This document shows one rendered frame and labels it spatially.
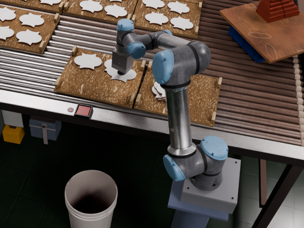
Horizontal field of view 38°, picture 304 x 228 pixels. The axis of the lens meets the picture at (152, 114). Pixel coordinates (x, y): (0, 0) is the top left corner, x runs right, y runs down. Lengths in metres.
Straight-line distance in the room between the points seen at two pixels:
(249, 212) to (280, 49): 1.13
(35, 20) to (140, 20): 0.63
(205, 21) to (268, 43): 0.48
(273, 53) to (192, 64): 1.05
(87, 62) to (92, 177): 0.71
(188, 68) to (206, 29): 1.25
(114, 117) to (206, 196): 0.61
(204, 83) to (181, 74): 0.84
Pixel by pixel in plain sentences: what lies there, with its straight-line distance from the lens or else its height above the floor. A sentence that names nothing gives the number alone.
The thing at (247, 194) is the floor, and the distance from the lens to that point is 3.21.
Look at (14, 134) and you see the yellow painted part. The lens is 2.45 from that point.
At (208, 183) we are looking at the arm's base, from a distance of 1.94.
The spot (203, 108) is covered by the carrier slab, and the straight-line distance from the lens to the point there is 2.30.
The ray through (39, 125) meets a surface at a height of 0.81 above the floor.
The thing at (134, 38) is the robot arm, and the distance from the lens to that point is 1.98.
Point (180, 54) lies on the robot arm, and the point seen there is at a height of 1.55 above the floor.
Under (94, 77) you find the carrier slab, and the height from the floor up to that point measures 0.94.
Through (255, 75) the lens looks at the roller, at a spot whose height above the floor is 0.92.
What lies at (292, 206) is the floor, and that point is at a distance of 3.27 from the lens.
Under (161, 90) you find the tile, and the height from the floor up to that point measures 0.97.
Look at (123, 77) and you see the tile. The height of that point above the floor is 1.06.
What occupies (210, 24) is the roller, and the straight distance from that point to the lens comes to 2.90.
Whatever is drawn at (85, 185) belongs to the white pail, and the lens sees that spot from 2.78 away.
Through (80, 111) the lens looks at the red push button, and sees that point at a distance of 2.22.
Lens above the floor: 2.57
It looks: 47 degrees down
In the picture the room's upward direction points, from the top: 9 degrees clockwise
